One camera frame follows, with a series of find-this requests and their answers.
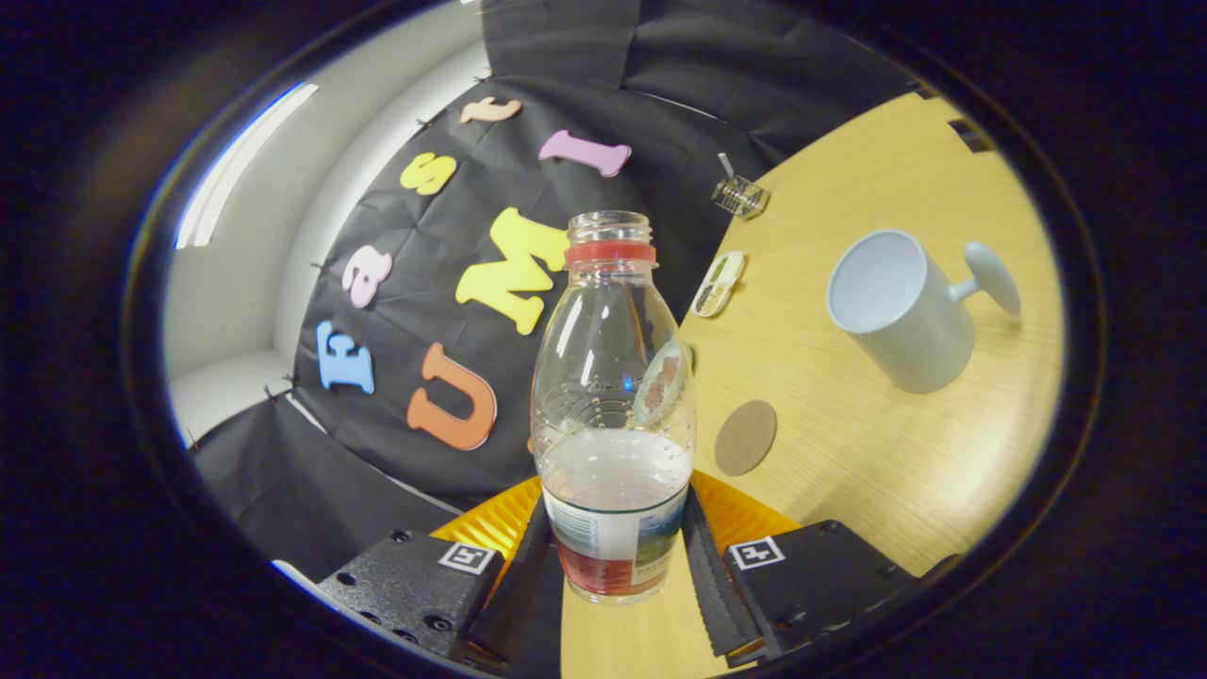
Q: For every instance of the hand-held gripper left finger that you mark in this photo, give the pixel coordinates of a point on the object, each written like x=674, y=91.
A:
x=528, y=604

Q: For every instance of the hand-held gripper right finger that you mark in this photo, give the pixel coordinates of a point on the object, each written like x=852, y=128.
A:
x=709, y=589

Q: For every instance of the round brown coaster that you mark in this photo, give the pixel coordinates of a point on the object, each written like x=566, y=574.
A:
x=745, y=438

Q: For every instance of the clear juice bottle red label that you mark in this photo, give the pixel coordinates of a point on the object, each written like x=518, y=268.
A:
x=613, y=377

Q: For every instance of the white cup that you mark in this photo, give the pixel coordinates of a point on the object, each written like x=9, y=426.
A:
x=910, y=330

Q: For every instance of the wooden table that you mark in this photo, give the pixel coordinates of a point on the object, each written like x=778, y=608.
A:
x=849, y=462

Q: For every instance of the small oval snack dish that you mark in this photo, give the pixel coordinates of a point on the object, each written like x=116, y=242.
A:
x=717, y=286

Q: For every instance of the small metal spoon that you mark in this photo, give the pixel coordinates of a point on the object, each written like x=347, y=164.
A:
x=725, y=165

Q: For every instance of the ceiling light panel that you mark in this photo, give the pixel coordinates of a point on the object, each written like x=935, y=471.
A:
x=240, y=170

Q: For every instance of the black table clamp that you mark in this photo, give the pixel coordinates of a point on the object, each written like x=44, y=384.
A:
x=922, y=91
x=971, y=137

